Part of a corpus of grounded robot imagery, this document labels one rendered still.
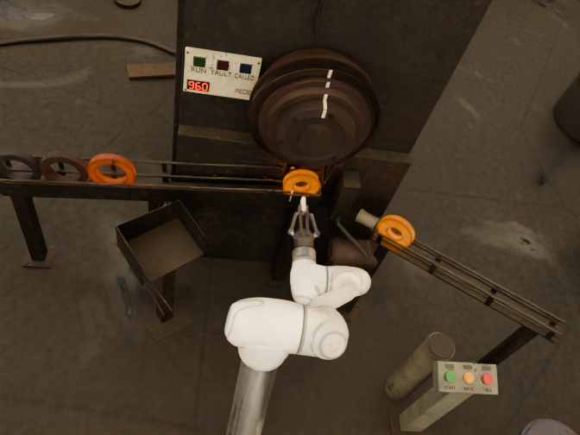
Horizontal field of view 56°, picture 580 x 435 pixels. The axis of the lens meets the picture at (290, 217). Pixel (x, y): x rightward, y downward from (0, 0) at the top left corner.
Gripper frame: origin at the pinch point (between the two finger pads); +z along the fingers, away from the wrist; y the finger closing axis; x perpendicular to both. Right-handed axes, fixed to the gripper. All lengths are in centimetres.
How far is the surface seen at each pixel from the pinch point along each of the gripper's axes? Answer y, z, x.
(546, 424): 104, -75, -25
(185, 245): -44.6, -16.0, -12.7
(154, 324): -55, -27, -72
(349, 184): 18.7, 9.9, 4.6
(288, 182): -5.9, 10.4, 0.2
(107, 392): -71, -59, -70
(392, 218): 36.2, -3.4, 2.7
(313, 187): 4.9, 10.3, -1.3
